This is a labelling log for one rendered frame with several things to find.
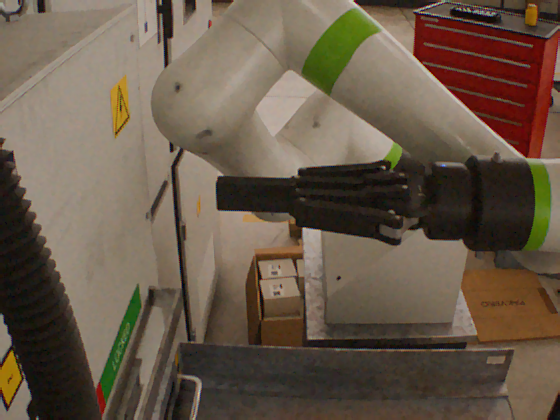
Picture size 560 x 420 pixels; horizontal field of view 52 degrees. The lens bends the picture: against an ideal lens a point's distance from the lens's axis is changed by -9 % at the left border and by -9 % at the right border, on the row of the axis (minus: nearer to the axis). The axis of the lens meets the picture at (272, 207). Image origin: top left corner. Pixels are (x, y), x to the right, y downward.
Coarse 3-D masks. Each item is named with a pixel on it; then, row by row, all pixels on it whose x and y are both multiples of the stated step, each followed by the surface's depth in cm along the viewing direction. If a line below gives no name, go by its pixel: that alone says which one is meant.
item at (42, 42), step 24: (0, 24) 59; (24, 24) 57; (48, 24) 56; (72, 24) 56; (96, 24) 53; (0, 48) 49; (24, 48) 48; (48, 48) 48; (72, 48) 46; (0, 72) 42; (24, 72) 42; (48, 72) 42; (0, 96) 36; (144, 144) 69
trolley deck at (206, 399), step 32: (224, 416) 84; (256, 416) 84; (288, 416) 84; (320, 416) 84; (352, 416) 83; (384, 416) 83; (416, 416) 83; (448, 416) 83; (480, 416) 82; (512, 416) 82
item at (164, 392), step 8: (176, 344) 85; (176, 352) 84; (168, 360) 83; (168, 368) 81; (168, 376) 80; (168, 384) 79; (160, 392) 77; (168, 392) 79; (160, 400) 76; (168, 400) 79; (160, 408) 75; (168, 408) 79; (152, 416) 73; (160, 416) 74; (168, 416) 79
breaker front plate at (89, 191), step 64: (64, 64) 44; (128, 64) 61; (0, 128) 35; (64, 128) 45; (128, 128) 63; (64, 192) 46; (128, 192) 64; (64, 256) 46; (128, 256) 65; (0, 320) 35; (128, 384) 63
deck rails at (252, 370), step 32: (192, 352) 88; (224, 352) 88; (256, 352) 87; (288, 352) 87; (320, 352) 86; (352, 352) 86; (384, 352) 86; (416, 352) 86; (448, 352) 85; (480, 352) 85; (512, 352) 85; (192, 384) 89; (224, 384) 89; (256, 384) 89; (288, 384) 89; (320, 384) 89; (352, 384) 89; (384, 384) 88; (416, 384) 88; (448, 384) 88; (480, 384) 87
